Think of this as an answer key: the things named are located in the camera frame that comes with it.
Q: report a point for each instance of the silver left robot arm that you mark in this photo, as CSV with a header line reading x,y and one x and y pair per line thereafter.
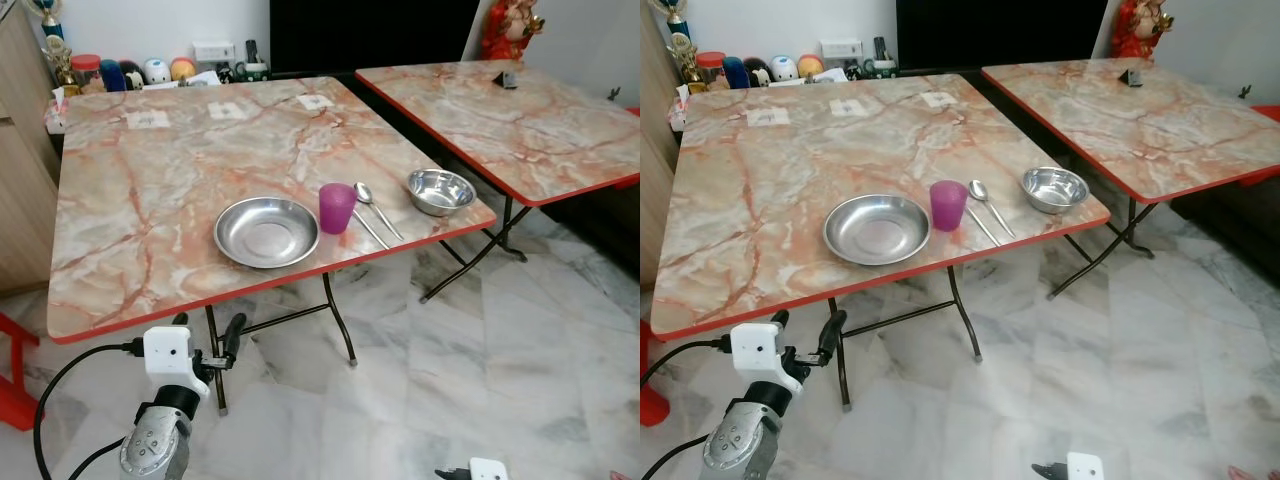
x,y
740,445
155,445

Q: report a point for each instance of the round steel plate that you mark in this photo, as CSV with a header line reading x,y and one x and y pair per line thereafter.
x,y
267,232
877,229

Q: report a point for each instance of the marble-pattern folding table red edge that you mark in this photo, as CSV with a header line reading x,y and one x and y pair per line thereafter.
x,y
540,130
150,200
760,200
1170,125

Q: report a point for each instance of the purple plastic cup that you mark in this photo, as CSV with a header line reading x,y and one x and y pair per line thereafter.
x,y
947,205
337,208

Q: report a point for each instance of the light wooden cabinet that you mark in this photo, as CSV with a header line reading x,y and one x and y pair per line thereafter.
x,y
655,200
20,200

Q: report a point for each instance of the steel fork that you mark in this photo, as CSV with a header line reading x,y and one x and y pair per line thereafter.
x,y
985,228
372,232

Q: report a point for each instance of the red plastic stool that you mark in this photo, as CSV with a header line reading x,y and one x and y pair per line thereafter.
x,y
15,400

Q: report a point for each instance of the steel spoon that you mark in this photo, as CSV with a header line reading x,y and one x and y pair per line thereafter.
x,y
977,190
363,192

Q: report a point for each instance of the white paper label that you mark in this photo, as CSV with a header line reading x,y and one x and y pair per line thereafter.
x,y
316,101
768,117
848,107
148,120
227,110
938,99

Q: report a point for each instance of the black and white toy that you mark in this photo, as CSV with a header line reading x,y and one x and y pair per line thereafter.
x,y
133,75
760,72

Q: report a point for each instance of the blue round container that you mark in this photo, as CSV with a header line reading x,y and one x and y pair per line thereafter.
x,y
112,75
736,72

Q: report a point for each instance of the white egg-shaped toy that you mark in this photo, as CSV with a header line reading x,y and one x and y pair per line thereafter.
x,y
783,67
157,70

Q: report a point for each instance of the orange round toy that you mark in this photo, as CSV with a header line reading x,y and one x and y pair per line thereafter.
x,y
183,68
809,65

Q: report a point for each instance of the small steel bowl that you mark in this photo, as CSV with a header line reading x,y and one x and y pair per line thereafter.
x,y
441,190
1055,188

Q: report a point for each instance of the red-lidded jar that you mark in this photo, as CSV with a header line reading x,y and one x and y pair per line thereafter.
x,y
712,70
87,72

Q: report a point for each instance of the dark green mug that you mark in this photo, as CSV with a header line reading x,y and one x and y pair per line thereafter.
x,y
880,68
252,71

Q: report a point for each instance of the gold trophy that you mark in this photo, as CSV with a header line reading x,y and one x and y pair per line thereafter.
x,y
57,55
683,50

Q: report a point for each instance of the black television screen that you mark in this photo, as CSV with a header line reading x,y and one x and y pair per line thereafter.
x,y
1000,32
370,35

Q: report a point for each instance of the small black triangular object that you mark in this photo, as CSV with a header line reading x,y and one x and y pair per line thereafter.
x,y
507,78
1132,75

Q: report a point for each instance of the red and gold figurine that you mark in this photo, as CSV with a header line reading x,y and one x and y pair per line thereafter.
x,y
510,30
1138,28

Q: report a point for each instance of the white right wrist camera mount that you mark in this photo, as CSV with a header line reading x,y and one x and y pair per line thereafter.
x,y
489,469
1084,466

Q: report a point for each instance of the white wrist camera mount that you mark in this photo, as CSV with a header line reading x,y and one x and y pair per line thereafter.
x,y
167,355
755,350
1084,466
489,469

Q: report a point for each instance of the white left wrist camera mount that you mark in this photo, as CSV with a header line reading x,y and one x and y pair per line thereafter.
x,y
167,355
755,350

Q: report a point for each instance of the white wall socket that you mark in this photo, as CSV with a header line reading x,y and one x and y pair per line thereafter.
x,y
840,48
213,51

